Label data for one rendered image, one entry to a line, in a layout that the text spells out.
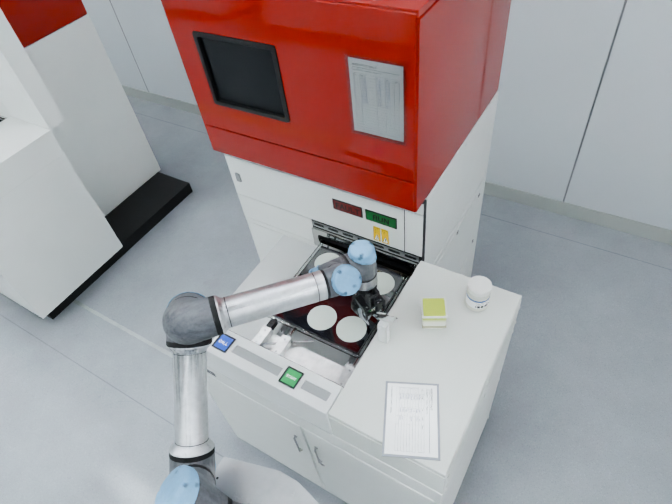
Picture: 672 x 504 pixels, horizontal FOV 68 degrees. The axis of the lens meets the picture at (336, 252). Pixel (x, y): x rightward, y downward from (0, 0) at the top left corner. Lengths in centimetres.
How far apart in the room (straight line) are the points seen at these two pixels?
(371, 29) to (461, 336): 89
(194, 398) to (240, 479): 33
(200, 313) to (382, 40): 75
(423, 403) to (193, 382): 61
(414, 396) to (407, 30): 93
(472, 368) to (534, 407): 110
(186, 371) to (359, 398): 48
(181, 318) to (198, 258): 210
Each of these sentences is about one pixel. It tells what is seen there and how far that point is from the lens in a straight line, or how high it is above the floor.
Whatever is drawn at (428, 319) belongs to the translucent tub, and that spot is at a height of 102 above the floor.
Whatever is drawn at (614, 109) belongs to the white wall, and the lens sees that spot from 295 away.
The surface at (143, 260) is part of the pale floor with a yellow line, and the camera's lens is 344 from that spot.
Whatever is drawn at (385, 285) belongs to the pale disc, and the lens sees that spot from 174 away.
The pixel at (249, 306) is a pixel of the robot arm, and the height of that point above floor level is 135.
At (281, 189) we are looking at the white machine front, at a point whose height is 108.
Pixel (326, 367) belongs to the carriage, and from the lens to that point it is 160.
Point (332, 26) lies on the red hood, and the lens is 130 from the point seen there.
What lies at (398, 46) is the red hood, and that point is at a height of 173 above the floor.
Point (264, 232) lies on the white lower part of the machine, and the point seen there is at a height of 78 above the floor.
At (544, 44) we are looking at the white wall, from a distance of 285.
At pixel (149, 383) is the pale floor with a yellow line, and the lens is 286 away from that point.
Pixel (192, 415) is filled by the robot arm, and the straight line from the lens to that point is 138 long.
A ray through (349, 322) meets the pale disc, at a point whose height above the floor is 90.
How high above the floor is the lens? 227
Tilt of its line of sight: 48 degrees down
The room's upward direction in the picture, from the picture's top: 9 degrees counter-clockwise
